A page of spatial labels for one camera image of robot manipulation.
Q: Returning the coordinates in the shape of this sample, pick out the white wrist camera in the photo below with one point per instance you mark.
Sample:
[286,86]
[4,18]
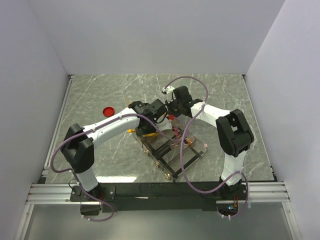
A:
[168,92]
[166,124]

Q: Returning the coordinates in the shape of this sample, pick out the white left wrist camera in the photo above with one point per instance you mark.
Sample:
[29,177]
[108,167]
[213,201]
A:
[166,124]

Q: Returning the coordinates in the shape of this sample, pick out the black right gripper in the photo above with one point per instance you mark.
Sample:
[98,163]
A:
[170,112]

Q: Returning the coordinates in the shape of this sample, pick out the aluminium frame rail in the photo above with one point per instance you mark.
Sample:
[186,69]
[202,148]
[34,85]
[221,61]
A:
[80,100]

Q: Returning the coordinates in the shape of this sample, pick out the black base beam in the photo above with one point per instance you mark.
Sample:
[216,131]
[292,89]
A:
[150,196]

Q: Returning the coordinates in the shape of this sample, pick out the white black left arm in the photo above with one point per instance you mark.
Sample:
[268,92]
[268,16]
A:
[81,142]

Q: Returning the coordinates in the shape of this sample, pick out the clear candy drawer box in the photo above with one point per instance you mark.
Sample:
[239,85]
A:
[165,154]

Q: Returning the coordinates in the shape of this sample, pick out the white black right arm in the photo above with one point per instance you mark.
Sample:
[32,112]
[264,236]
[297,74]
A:
[234,134]

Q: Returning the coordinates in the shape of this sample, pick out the red jar lid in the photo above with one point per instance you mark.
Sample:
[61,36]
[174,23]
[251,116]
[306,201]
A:
[108,111]

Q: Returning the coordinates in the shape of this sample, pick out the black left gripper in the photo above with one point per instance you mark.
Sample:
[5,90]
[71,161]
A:
[140,132]

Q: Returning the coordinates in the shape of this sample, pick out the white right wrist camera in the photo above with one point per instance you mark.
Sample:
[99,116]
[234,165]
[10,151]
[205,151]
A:
[168,92]

